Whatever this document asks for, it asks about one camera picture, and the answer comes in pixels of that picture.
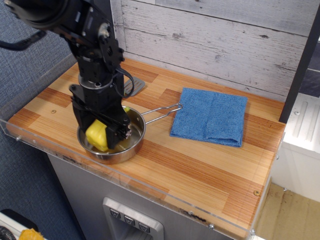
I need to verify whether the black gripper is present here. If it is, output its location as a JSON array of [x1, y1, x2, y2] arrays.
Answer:
[[69, 84, 131, 149]]

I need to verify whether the yellow toy capsicum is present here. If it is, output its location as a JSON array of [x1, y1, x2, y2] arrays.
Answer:
[[85, 119, 117, 153]]

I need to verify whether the small steel pan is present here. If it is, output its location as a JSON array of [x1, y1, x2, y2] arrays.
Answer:
[[77, 103, 183, 165]]

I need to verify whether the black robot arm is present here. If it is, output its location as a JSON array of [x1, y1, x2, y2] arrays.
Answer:
[[0, 0, 131, 149]]

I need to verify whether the grey cabinet with dispenser panel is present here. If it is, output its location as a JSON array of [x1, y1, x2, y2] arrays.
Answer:
[[49, 155, 228, 240]]

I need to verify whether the clear acrylic table guard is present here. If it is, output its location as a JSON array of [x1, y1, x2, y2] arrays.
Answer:
[[6, 59, 285, 240]]

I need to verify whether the blue folded cloth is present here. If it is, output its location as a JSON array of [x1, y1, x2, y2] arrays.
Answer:
[[170, 87, 248, 148]]

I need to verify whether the yellow object bottom left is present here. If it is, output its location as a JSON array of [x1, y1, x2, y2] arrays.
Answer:
[[18, 228, 45, 240]]

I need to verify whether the white ridged side unit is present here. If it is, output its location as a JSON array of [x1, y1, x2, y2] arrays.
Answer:
[[270, 93, 320, 202]]

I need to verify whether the green handled grey spatula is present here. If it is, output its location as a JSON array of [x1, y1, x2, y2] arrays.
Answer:
[[124, 76, 145, 97]]

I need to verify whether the black braided cable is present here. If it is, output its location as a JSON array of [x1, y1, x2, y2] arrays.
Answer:
[[0, 225, 16, 240]]

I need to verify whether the black right vertical post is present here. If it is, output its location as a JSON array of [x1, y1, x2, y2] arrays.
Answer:
[[278, 0, 320, 124]]

